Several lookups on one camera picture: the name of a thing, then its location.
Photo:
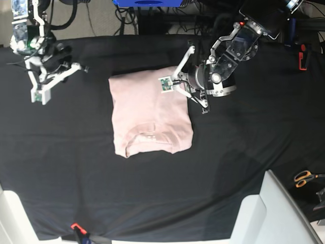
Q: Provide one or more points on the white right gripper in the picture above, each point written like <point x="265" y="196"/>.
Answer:
<point x="48" y="71"/>

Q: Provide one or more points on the white chair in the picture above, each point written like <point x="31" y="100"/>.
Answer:
<point x="272" y="216"/>
<point x="15" y="225"/>

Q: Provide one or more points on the blue plastic box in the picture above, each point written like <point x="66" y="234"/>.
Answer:
<point x="148" y="3"/>

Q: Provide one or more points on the pink T-shirt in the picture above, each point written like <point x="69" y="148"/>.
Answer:
<point x="146" y="119"/>

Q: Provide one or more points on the orange handled scissors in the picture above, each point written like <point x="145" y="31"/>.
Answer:
<point x="302" y="178"/>

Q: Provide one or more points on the black device on side table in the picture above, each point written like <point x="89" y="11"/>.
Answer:
<point x="320" y="195"/>

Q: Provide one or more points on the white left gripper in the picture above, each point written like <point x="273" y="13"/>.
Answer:
<point x="188" y="80"/>

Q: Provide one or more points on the white chair left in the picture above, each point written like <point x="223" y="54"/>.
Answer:
<point x="15" y="225"/>

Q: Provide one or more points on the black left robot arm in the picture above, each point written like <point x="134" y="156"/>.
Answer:
<point x="212" y="76"/>

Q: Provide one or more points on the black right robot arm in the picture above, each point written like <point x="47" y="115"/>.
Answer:
<point x="33" y="29"/>

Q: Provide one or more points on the red black clamp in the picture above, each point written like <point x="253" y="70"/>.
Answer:
<point x="304" y="56"/>

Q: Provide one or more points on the white chair right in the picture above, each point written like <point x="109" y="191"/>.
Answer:
<point x="272" y="216"/>

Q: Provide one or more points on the black table cloth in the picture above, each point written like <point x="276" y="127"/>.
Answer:
<point x="59" y="158"/>

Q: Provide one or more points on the orange blue bottom clamp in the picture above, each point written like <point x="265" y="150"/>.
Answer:
<point x="84" y="237"/>

